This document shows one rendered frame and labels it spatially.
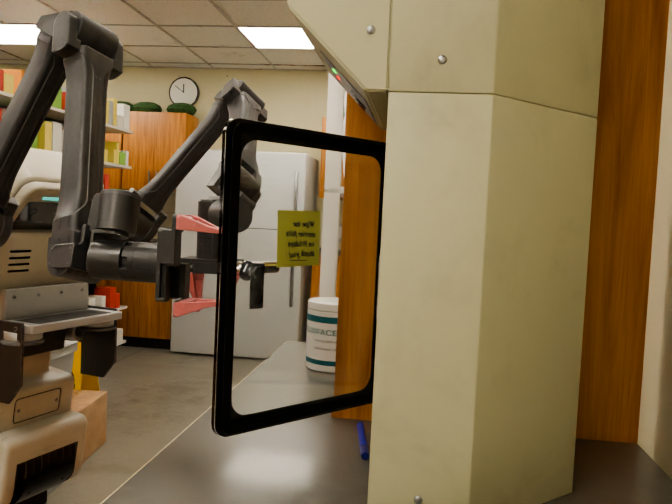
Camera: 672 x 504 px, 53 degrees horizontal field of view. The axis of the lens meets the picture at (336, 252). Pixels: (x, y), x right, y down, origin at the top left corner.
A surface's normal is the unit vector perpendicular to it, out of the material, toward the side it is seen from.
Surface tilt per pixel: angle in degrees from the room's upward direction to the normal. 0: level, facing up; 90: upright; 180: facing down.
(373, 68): 90
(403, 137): 90
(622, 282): 90
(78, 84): 76
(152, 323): 90
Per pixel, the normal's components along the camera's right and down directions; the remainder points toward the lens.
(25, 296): 0.92, 0.07
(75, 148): -0.48, -0.22
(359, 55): -0.13, 0.04
